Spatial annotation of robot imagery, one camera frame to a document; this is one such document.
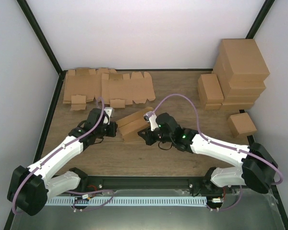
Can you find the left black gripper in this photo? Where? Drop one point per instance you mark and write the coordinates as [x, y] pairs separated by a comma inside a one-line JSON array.
[[114, 128]]

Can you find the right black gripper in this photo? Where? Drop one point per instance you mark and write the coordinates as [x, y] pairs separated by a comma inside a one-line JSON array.
[[147, 137]]

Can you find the cardboard box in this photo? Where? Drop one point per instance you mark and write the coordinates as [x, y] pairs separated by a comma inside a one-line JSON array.
[[130, 125]]

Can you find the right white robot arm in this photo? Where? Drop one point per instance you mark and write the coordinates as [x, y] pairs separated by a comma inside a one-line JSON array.
[[251, 166]]

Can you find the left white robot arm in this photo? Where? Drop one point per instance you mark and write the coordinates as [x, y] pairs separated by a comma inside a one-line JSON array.
[[32, 187]]

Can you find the small folded box left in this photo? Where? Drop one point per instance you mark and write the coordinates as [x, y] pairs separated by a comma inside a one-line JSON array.
[[209, 89]]

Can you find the lone small folded box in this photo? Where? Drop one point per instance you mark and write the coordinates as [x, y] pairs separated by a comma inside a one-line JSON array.
[[241, 125]]

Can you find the large top folded box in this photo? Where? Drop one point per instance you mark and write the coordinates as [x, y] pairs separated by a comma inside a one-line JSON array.
[[242, 60]]

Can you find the flat cardboard blank middle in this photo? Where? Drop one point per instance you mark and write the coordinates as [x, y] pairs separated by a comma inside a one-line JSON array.
[[119, 90]]

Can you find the flat cardboard blank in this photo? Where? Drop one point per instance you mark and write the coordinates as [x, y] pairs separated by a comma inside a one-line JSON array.
[[83, 85], [119, 90]]

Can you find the flat cardboard blank left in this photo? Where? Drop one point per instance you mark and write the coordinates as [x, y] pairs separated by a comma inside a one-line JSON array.
[[83, 85]]

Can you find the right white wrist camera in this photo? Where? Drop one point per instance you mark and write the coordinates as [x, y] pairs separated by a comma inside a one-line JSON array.
[[150, 117]]

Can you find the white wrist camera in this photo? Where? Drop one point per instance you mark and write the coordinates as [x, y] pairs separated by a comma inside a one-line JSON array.
[[109, 112], [150, 117]]

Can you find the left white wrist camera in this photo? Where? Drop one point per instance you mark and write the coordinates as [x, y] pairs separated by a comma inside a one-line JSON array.
[[109, 112]]

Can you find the black aluminium frame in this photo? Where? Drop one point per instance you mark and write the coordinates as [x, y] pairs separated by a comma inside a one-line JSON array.
[[133, 182]]

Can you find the light blue slotted rail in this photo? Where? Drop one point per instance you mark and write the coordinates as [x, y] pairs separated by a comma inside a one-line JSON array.
[[131, 201]]

